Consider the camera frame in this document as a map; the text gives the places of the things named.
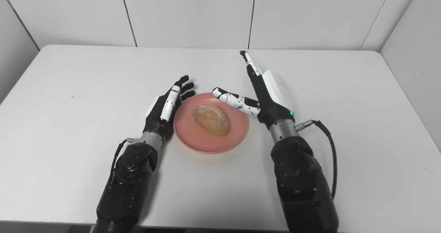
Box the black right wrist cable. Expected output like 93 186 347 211
295 119 338 200

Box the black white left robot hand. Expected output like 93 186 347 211
142 75 196 145

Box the golden bread roll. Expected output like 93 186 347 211
192 103 231 137

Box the pink round plate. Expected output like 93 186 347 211
173 92 249 154

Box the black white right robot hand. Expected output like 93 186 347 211
211 50 296 130

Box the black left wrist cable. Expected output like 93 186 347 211
109 137 140 182

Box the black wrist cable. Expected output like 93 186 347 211
295 119 338 200
109 137 140 182

